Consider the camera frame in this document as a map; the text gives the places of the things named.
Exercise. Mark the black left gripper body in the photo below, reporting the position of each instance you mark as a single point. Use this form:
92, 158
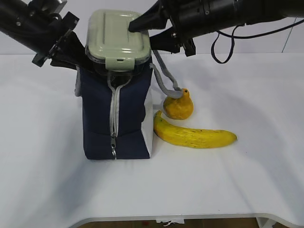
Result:
46, 28

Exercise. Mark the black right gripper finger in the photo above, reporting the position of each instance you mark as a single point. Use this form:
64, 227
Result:
167, 41
154, 18

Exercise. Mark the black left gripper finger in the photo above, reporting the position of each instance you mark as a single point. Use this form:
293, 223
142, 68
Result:
64, 61
73, 53

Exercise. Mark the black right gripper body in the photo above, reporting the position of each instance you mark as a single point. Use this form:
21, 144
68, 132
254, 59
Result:
193, 18

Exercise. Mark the green lid food container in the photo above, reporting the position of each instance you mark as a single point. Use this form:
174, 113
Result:
112, 47

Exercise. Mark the yellow banana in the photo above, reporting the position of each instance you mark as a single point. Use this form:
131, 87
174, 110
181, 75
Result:
189, 137

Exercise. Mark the navy blue lunch bag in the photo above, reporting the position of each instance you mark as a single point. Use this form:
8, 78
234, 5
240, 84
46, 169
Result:
117, 112

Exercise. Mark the white paper under table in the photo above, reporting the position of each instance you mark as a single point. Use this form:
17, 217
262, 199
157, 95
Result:
169, 221

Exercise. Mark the yellow pear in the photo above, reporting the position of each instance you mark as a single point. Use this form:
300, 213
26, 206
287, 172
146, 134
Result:
180, 108

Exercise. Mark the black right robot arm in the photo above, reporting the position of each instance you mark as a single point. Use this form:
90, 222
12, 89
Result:
250, 12

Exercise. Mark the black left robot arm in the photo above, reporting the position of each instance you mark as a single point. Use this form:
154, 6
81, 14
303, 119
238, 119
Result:
12, 16

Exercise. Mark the white table leg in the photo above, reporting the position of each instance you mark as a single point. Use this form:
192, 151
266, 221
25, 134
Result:
265, 222

